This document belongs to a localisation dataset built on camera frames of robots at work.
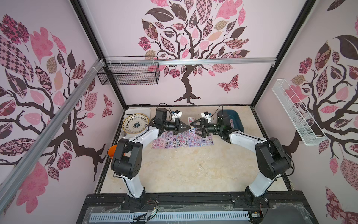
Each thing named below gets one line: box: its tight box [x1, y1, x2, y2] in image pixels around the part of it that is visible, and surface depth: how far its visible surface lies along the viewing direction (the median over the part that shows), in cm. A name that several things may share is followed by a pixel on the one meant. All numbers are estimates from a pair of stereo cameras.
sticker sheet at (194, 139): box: [188, 131, 202, 147], surface depth 85 cm
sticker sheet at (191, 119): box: [187, 116, 196, 128], surface depth 86 cm
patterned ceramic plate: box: [122, 112, 150, 134], surface depth 110 cm
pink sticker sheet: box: [151, 130, 171, 149], surface depth 100 cm
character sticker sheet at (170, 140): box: [164, 131, 178, 149], surface depth 100 cm
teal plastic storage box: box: [227, 109, 245, 133], surface depth 109 cm
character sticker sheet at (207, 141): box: [200, 134, 214, 147], surface depth 100 cm
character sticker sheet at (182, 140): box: [176, 130, 190, 149], surface depth 99 cm
